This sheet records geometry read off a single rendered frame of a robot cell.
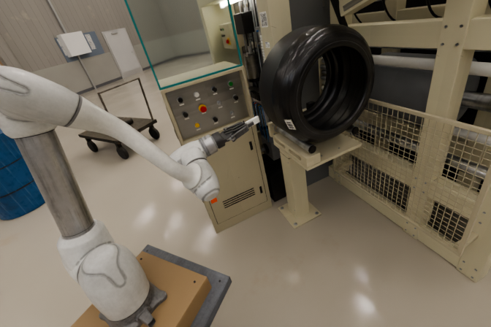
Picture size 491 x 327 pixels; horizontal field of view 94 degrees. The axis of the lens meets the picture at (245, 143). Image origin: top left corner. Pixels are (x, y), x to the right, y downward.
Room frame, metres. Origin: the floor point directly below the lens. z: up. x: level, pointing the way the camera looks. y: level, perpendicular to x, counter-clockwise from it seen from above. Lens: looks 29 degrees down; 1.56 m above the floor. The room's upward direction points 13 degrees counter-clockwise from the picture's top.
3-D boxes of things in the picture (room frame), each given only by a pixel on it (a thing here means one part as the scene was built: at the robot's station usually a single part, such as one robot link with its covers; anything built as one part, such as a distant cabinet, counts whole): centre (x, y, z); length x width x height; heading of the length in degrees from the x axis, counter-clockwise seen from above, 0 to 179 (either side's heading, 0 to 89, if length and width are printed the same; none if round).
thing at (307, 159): (1.14, -0.27, 0.83); 0.36 x 0.09 x 0.06; 17
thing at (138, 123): (3.74, 2.02, 0.54); 1.36 x 0.79 x 1.07; 50
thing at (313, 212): (1.42, -0.31, 0.01); 0.27 x 0.27 x 0.02; 17
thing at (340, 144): (1.18, -0.41, 0.80); 0.37 x 0.36 x 0.02; 107
